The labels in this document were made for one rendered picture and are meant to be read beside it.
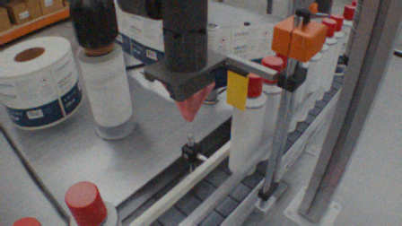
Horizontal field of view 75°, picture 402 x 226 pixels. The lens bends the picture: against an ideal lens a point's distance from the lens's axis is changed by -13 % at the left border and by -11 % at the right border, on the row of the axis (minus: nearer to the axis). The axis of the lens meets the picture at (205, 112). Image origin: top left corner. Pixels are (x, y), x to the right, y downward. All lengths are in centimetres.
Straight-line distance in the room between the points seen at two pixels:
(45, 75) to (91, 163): 21
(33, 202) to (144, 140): 26
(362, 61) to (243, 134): 22
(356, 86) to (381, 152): 39
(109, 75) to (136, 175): 19
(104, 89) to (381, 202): 59
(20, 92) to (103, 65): 23
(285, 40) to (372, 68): 12
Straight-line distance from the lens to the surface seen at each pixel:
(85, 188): 29
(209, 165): 52
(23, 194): 69
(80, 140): 67
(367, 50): 38
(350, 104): 41
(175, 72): 38
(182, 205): 51
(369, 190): 67
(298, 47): 30
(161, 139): 62
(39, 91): 69
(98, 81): 56
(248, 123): 46
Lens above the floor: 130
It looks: 38 degrees down
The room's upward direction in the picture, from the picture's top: straight up
